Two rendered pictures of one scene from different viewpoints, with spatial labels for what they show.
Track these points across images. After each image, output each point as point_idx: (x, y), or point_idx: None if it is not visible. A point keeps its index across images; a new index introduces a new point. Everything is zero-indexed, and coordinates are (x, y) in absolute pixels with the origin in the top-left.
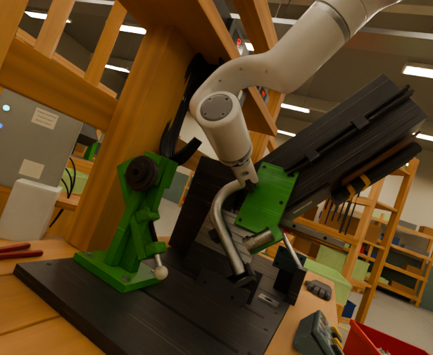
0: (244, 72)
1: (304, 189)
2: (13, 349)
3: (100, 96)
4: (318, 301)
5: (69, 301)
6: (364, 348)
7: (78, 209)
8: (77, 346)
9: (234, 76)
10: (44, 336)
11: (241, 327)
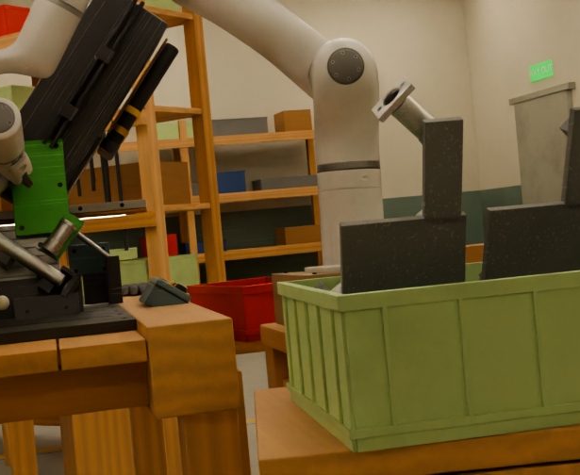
0: None
1: (75, 155)
2: None
3: None
4: None
5: None
6: (207, 298)
7: None
8: (15, 344)
9: None
10: None
11: (96, 314)
